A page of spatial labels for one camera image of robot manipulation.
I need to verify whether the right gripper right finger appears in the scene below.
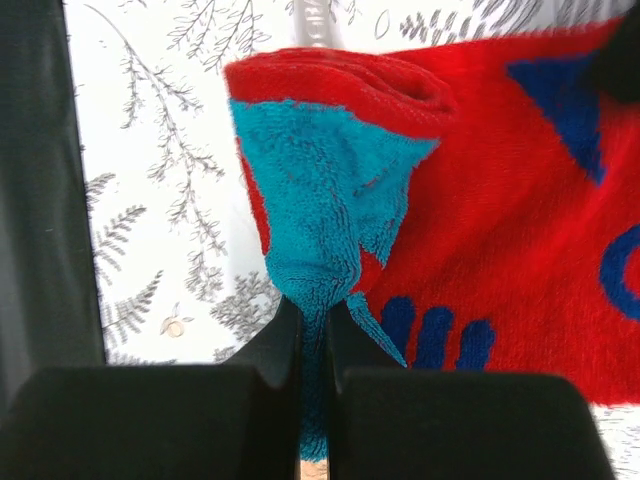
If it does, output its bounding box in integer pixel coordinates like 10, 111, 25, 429
326, 304, 614, 480

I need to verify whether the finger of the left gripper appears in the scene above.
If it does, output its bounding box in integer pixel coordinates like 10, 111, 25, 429
584, 9, 639, 102

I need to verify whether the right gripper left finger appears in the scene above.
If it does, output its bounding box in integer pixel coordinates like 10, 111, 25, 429
1, 300, 302, 479

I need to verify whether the red blue towel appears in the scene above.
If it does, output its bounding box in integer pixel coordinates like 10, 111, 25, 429
224, 19, 639, 461

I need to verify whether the floral table mat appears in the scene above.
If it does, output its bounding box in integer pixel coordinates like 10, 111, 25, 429
64, 1, 295, 364

